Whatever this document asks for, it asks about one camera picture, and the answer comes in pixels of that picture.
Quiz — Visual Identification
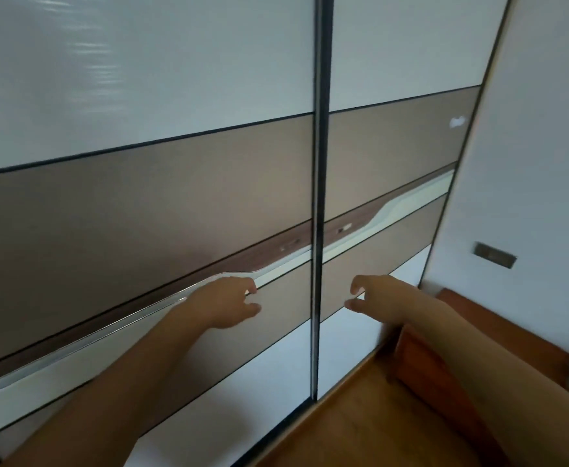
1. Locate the person's right hand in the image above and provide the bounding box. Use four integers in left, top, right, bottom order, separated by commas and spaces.
345, 274, 419, 326

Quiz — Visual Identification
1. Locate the person's left hand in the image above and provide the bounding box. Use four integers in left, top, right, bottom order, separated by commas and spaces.
182, 276, 262, 330

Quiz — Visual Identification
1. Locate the wooden wardrobe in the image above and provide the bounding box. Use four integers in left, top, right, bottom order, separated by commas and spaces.
0, 0, 515, 467

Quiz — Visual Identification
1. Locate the person's right forearm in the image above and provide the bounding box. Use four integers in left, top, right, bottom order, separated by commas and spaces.
401, 286, 569, 467

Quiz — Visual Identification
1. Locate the person's left forearm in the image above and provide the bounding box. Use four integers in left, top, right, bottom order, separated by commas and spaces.
0, 298, 217, 467

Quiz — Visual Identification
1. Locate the wooden nightstand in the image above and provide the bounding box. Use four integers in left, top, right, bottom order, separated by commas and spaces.
386, 286, 569, 467

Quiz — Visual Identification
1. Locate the grey wall switch plate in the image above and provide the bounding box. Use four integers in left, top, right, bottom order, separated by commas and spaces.
474, 241, 518, 270

